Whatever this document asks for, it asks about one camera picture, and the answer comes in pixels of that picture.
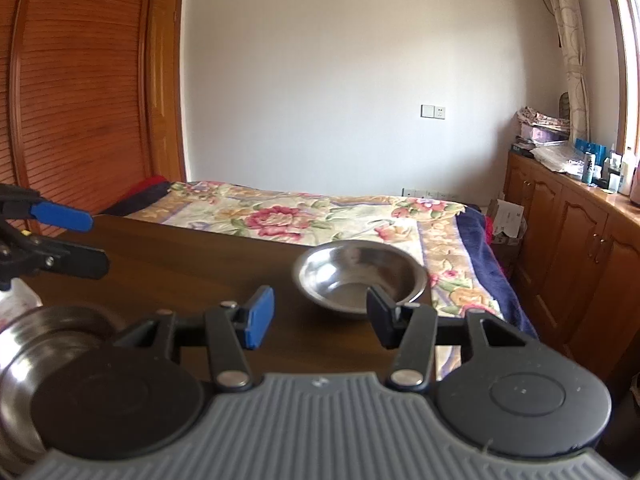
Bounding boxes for white floral rectangular tray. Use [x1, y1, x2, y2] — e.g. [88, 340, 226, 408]
[0, 278, 42, 330]

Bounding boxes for large steel bowl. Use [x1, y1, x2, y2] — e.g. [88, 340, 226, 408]
[1, 306, 116, 474]

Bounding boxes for floral bed blanket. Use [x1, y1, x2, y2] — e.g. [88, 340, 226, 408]
[121, 180, 539, 380]

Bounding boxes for small steel bowl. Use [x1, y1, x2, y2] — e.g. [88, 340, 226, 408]
[293, 240, 427, 318]

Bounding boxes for dark blue folded blanket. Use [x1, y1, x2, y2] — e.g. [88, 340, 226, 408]
[102, 181, 171, 217]

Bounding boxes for red folded blanket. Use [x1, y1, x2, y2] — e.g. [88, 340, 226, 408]
[125, 176, 168, 197]

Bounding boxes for white paper box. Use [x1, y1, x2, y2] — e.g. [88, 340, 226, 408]
[489, 200, 524, 238]

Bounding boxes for wooden low cabinet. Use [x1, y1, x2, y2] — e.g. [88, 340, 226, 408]
[503, 153, 639, 384]

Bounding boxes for wooden louvered wardrobe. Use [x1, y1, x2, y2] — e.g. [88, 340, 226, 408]
[1, 0, 186, 214]

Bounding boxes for stack of papers and boxes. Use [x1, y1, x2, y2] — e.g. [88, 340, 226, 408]
[511, 106, 576, 174]

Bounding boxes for patterned curtain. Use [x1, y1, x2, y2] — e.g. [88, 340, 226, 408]
[550, 0, 590, 141]

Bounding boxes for wall power outlets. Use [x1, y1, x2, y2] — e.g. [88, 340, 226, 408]
[401, 188, 459, 202]

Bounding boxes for white wall switch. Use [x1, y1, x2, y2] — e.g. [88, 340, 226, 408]
[421, 104, 446, 120]

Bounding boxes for window with wooden frame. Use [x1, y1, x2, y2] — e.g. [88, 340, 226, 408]
[610, 0, 639, 155]

